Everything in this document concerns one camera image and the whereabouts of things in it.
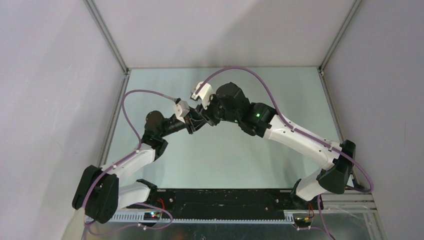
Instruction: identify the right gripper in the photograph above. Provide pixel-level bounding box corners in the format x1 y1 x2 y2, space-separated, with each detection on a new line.
195 92 240 127

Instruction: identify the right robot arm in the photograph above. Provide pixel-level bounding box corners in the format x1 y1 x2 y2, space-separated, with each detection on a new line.
191 82 356 209

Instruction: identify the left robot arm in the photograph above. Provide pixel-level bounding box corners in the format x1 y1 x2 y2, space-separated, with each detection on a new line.
71 108 206 224

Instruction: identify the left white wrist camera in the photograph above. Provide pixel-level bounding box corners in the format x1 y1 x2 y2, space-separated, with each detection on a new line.
173 98 190 123

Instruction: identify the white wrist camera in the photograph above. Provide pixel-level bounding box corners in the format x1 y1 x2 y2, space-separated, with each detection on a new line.
173 98 190 123
190 81 215 110

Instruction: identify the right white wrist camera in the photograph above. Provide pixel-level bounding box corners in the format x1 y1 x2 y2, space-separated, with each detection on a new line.
190 81 215 110

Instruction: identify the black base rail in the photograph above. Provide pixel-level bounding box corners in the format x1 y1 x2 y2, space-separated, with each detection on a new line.
146 188 320 221

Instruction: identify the right aluminium frame post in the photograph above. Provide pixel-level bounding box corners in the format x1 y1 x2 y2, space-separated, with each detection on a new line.
318 0 363 73

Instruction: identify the aluminium frame post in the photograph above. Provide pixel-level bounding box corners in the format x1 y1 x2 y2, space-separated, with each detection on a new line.
83 0 129 75
318 0 363 73

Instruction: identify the left aluminium frame post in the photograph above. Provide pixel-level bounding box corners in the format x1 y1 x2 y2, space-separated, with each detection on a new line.
83 0 129 75

